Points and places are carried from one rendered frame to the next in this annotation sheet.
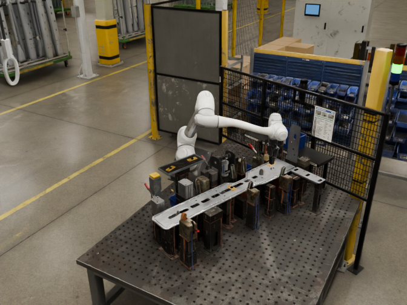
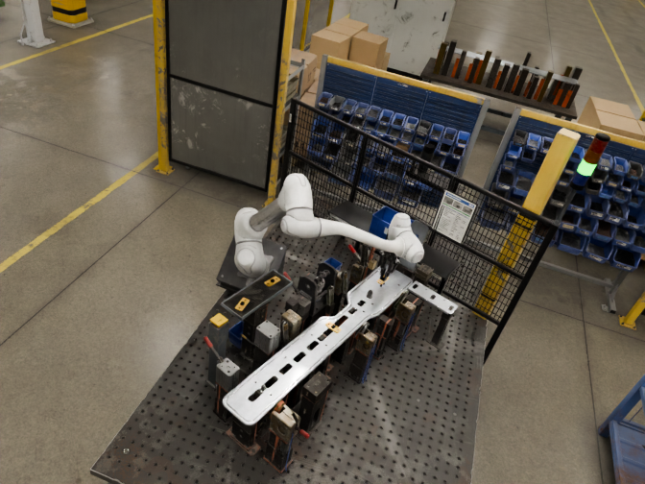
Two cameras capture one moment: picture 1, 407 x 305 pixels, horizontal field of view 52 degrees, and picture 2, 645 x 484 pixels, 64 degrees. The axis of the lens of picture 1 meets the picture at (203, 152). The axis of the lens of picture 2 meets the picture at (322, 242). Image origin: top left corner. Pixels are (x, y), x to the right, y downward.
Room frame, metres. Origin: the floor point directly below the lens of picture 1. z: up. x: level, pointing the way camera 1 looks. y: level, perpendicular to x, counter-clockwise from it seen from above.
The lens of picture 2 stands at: (1.06, 0.51, 2.96)
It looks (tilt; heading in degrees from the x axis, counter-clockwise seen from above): 37 degrees down; 342
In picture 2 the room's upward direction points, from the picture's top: 11 degrees clockwise
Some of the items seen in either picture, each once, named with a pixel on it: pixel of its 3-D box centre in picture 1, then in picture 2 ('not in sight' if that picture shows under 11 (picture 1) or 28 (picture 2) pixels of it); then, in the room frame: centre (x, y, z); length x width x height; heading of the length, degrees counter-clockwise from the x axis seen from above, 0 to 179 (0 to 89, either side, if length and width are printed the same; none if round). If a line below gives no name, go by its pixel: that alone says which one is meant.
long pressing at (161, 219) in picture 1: (230, 189); (331, 330); (2.79, -0.21, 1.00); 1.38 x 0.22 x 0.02; 131
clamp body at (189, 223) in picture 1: (188, 242); (282, 438); (2.28, 0.10, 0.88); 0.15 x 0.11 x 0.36; 41
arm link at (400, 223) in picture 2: (275, 123); (400, 229); (3.10, -0.58, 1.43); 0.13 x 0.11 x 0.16; 7
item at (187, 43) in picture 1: (187, 81); (221, 95); (5.65, 0.22, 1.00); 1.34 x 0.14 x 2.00; 60
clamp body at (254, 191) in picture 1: (252, 208); (362, 355); (2.71, -0.38, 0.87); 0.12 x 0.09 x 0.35; 41
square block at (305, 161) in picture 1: (301, 177); (417, 290); (3.19, -0.87, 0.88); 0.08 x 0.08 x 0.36; 41
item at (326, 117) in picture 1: (323, 123); (453, 216); (3.39, -1.06, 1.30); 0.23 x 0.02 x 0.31; 41
